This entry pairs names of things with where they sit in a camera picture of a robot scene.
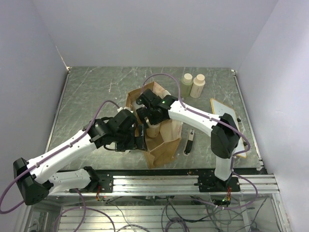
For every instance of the cream bottle beige cap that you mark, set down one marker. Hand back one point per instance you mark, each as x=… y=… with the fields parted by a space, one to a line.
x=197 y=86

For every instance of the black white utility knife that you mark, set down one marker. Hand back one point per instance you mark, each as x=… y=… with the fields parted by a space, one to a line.
x=189 y=143

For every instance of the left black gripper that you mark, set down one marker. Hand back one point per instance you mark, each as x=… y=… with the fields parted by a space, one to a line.
x=135 y=142

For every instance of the brown canvas tote bag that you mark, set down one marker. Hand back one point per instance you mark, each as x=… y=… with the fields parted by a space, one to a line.
x=161 y=149

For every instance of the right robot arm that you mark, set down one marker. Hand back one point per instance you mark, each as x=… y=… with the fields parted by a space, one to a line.
x=222 y=131

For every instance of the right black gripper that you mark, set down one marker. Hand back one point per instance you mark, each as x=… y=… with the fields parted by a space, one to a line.
x=144 y=112

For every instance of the small whiteboard yellow frame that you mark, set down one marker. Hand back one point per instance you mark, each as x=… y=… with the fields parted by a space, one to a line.
x=219 y=108

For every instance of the white jug black cap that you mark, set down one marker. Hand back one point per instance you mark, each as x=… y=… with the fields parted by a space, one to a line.
x=135 y=106

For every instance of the aluminium mounting rail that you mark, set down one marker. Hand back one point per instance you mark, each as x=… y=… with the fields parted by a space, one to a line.
x=187 y=185

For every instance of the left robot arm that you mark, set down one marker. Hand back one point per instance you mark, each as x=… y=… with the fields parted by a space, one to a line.
x=37 y=177

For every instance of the pale green bottle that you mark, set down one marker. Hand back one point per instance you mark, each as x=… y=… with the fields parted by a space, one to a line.
x=186 y=85

